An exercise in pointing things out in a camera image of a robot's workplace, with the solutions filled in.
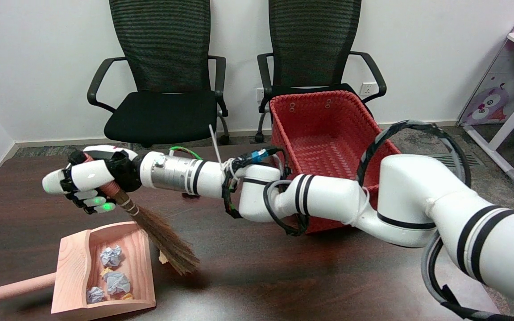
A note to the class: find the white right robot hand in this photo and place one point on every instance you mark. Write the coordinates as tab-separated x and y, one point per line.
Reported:
92	176

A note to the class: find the white paper ball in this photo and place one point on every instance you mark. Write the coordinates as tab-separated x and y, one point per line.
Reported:
95	294
117	282
111	255

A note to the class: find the small brown paper ball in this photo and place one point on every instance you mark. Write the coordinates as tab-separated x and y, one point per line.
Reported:
106	271
163	257
127	296

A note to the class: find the brown straw hand broom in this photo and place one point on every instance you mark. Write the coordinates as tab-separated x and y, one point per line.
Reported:
167	245

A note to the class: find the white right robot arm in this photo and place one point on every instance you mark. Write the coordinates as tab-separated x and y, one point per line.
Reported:
400	196

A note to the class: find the wooden dustpan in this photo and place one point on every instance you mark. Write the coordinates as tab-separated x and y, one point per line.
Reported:
74	263

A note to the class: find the white zip tie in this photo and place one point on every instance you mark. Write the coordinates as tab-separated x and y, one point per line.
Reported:
216	145

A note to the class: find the black mesh office chair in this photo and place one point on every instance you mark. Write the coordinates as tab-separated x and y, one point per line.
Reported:
159	44
310	26

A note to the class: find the red woven basket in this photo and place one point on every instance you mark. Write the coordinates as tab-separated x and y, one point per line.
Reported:
324	129

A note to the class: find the floor vent grille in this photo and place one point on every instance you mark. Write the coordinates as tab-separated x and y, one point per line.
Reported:
473	159

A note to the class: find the white wall socket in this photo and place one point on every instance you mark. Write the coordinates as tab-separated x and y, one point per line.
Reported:
259	93
367	88

